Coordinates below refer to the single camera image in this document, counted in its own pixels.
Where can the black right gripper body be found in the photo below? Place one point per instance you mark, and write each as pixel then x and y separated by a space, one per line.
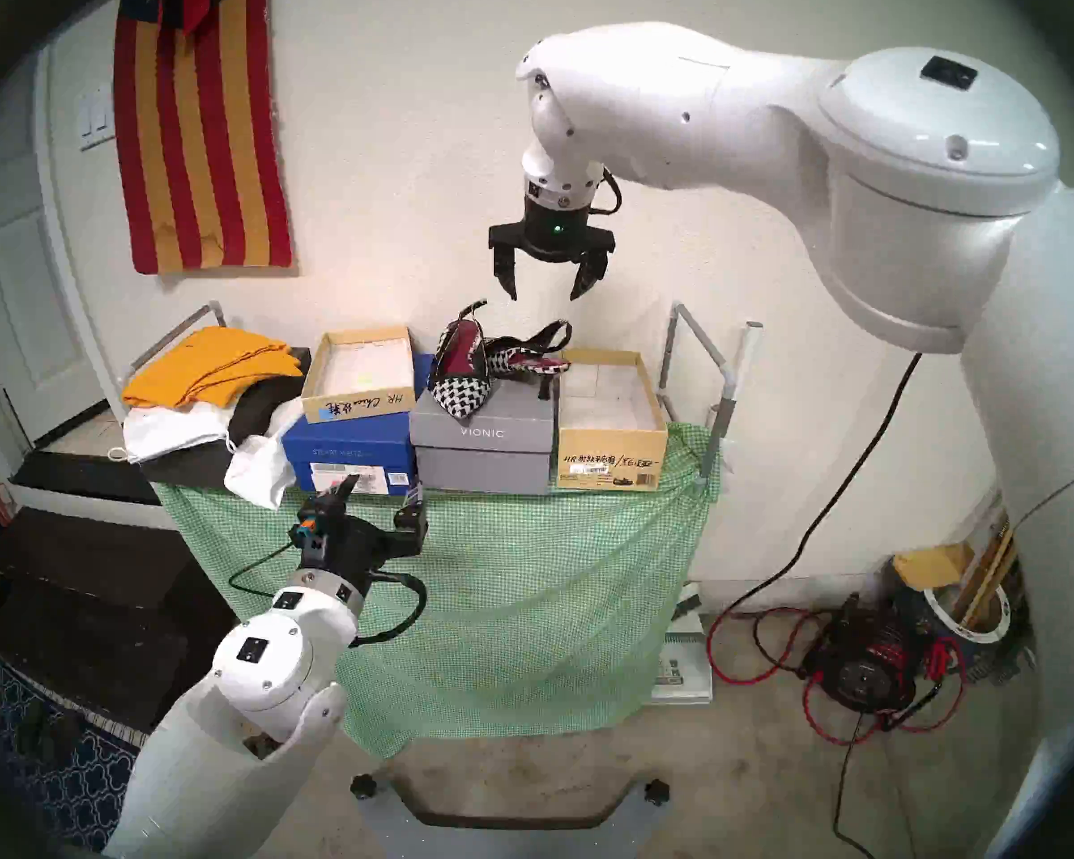
pixel 555 240

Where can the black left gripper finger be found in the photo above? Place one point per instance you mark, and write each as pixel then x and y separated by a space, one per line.
pixel 412 513
pixel 346 495

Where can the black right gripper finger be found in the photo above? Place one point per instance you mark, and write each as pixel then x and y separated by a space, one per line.
pixel 505 267
pixel 591 276

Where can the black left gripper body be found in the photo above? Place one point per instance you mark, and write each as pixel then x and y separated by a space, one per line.
pixel 358 548

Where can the houndstooth slingback heel shoe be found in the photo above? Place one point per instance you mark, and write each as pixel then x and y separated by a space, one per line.
pixel 456 392
pixel 524 358

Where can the tan shoe box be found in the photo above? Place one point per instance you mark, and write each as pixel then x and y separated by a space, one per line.
pixel 609 459

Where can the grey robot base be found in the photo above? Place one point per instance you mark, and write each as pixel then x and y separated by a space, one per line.
pixel 510 835

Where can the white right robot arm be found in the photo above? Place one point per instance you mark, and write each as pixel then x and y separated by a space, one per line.
pixel 725 106

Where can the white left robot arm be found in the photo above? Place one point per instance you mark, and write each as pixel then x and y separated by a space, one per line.
pixel 259 660

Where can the blue Stuart Weitzman shoe box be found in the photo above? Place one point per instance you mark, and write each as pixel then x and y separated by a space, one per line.
pixel 349 441

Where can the grey Vionic shoe box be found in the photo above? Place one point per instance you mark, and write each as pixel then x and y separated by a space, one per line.
pixel 483 459

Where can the small tan open box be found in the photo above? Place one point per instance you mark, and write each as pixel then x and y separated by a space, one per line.
pixel 358 369

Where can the black flat box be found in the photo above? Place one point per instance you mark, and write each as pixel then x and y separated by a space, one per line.
pixel 188 468

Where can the white cloth dust bag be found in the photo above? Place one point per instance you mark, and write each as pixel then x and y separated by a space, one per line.
pixel 255 468

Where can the green checked tablecloth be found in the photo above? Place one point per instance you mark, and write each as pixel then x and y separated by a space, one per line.
pixel 519 598

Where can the orange folded cloth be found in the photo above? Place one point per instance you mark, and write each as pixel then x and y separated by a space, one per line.
pixel 201 365

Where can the black base knob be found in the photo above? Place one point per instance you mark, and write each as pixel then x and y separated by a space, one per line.
pixel 362 786
pixel 656 792

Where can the white device under table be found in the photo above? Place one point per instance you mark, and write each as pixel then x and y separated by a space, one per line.
pixel 680 669

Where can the dark slipper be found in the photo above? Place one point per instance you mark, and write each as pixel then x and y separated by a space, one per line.
pixel 34 732
pixel 64 741

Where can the blue patterned rug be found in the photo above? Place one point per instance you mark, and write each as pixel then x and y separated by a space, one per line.
pixel 80 786

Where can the white panel door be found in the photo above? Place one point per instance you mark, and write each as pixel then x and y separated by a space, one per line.
pixel 18 284

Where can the tan block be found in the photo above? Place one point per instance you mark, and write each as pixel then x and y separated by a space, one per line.
pixel 931 566

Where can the bundle of wooden sticks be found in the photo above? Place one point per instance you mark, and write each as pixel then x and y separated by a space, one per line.
pixel 989 562

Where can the blue white bucket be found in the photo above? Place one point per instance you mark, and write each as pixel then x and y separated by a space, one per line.
pixel 975 638

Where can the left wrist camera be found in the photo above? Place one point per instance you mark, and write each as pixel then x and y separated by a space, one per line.
pixel 309 526

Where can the red yellow striped wall hanging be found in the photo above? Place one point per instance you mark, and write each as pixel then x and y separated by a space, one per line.
pixel 197 132

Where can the white light switch plate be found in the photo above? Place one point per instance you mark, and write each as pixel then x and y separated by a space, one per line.
pixel 97 119

